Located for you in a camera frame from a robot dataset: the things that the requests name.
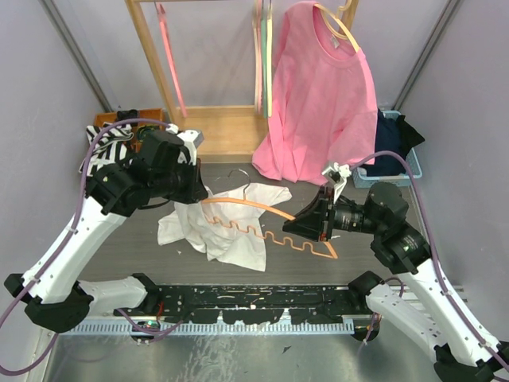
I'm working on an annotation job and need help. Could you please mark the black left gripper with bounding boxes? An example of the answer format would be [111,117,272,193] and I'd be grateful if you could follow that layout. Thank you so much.
[153,154,208,205]

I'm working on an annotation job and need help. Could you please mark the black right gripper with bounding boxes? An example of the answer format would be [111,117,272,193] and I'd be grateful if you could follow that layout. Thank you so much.
[282,184,382,239]

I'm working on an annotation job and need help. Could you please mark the white t shirt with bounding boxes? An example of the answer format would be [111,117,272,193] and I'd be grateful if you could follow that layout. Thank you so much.
[157,182,293,272]

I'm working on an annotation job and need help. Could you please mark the yellow hanger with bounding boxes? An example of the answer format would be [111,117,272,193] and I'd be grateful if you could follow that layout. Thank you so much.
[266,1,273,117]

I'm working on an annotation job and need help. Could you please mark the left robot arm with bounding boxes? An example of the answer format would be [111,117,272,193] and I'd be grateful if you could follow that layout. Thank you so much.
[4,130,208,333]

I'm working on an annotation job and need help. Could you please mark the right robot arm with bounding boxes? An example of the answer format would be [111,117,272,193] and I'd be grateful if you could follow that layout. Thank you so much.
[282,182,508,381]

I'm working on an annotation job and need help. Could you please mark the black white striped shirt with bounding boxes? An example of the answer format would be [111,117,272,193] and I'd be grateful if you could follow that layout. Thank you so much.
[87,124,134,177]

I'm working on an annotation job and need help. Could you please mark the pink t shirt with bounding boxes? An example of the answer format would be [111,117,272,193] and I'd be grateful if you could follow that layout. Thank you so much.
[252,1,378,185]

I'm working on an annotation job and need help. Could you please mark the light pink hanger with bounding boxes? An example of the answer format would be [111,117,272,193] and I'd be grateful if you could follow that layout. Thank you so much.
[252,1,262,114]

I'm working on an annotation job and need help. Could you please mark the green hanger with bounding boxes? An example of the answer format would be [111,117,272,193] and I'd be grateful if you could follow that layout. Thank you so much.
[260,0,268,118]

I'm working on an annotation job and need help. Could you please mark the natural wood hanger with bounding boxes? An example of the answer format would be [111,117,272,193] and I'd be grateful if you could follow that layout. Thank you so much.
[313,0,360,53]

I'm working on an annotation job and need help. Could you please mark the wooden clothes rack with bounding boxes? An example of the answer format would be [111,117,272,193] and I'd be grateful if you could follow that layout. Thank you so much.
[124,0,360,156]

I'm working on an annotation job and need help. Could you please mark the blue plastic basket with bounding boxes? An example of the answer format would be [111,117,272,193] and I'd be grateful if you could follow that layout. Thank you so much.
[352,111,422,189]

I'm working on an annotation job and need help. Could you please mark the green black rolled socks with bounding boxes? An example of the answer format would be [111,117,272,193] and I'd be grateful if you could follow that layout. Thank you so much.
[136,125,160,142]

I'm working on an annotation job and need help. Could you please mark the orange wooden organizer tray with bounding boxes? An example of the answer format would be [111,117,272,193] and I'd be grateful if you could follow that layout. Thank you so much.
[94,108,165,151]

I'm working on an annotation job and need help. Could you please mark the dark navy garment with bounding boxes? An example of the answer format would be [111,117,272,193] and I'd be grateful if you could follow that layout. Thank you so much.
[363,110,406,177]

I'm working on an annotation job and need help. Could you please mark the black garment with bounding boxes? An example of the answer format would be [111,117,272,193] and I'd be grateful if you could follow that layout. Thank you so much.
[396,115,425,158]

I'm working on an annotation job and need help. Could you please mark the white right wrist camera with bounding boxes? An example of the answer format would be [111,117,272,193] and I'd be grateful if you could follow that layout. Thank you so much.
[321,162,352,203]

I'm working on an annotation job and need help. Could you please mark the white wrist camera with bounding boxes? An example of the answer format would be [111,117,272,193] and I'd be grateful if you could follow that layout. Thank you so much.
[165,123,204,166]
[321,162,352,203]

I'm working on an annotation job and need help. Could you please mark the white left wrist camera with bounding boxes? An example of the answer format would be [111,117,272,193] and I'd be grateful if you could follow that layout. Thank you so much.
[165,123,204,166]

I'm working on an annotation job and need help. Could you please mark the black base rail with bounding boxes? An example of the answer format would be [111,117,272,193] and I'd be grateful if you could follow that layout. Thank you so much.
[123,285,372,339]

